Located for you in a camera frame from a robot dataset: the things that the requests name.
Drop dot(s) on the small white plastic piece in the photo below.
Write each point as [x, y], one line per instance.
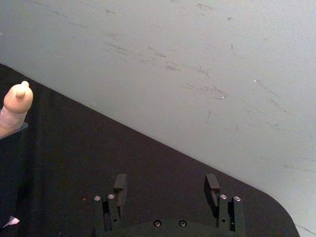
[11, 221]

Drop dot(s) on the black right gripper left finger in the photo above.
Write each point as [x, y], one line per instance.
[118, 190]

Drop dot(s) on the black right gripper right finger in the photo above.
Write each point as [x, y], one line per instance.
[214, 195]

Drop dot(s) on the black table cloth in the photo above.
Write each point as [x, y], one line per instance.
[74, 160]

